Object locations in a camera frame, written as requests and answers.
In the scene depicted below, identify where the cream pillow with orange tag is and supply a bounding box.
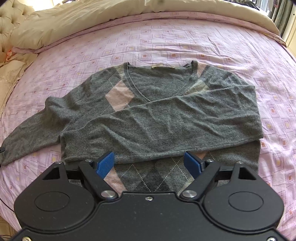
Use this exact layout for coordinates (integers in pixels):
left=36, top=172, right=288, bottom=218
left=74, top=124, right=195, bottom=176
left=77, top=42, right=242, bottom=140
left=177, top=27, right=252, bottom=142
left=1, top=53, right=38, bottom=115

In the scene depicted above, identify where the pink patterned bed sheet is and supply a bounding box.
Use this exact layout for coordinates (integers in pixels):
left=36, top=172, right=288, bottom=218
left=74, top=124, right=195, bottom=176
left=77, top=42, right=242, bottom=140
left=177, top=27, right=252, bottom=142
left=1, top=12, right=295, bottom=227

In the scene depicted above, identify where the beige quilted duvet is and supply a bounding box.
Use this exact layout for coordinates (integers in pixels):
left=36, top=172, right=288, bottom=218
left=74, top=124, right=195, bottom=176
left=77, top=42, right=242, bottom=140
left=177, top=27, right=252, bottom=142
left=11, top=1, right=280, bottom=50

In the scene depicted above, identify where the grey argyle knit sweater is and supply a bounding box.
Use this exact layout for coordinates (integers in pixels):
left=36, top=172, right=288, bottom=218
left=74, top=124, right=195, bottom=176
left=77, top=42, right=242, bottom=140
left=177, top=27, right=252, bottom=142
left=1, top=61, right=263, bottom=192

